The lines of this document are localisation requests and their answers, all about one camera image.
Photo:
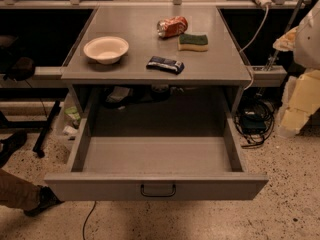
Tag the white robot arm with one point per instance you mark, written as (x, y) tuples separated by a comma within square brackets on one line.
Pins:
[(306, 52)]

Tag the crushed red soda can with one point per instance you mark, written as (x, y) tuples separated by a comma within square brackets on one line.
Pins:
[(171, 27)]

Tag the black drawer handle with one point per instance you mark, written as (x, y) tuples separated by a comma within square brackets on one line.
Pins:
[(158, 191)]

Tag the grey open drawer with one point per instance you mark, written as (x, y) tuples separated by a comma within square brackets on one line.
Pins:
[(112, 158)]

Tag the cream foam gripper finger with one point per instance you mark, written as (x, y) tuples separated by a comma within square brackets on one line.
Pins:
[(286, 42), (300, 100)]

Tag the grey metal cabinet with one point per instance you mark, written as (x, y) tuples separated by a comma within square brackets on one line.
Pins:
[(220, 65)]

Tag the blue snack packet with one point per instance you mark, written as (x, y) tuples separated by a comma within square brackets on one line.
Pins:
[(166, 65)]

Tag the metal tripod pole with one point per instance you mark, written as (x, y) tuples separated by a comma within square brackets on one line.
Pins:
[(272, 59)]

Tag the black shoe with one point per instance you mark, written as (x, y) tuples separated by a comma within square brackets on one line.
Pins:
[(47, 199), (10, 145)]

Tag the green and yellow sponge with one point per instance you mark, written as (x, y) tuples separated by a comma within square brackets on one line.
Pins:
[(190, 42)]

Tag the person's leg brown trousers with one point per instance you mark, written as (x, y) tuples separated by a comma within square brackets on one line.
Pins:
[(18, 193)]

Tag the black stand base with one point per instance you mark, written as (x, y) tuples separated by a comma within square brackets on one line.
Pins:
[(44, 127)]

